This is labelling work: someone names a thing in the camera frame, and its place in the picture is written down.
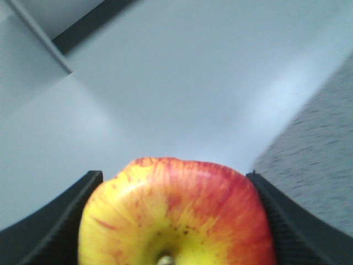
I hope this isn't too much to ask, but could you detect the red yellow apple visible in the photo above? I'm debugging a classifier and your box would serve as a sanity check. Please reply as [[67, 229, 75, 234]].
[[78, 157, 277, 264]]

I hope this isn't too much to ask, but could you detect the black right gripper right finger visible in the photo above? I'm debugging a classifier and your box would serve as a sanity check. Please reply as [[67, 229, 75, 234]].
[[246, 172, 352, 265]]

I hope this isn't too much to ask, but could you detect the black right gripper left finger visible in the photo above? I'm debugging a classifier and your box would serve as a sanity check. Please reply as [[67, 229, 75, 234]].
[[1, 171, 103, 264]]

